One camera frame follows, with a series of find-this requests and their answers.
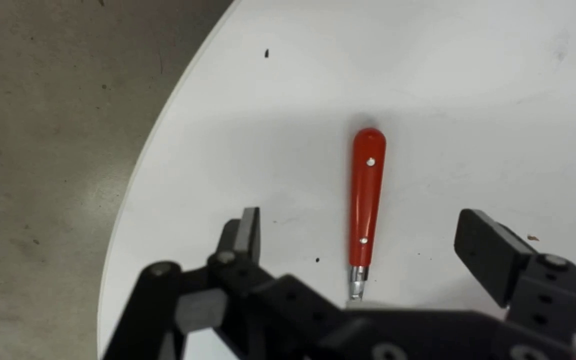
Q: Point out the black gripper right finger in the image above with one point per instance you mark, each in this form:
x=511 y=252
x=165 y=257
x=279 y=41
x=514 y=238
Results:
x=495 y=254

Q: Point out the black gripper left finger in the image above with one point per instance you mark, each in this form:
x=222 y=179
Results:
x=239 y=246

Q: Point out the white round table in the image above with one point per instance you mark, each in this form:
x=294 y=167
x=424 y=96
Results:
x=477 y=100

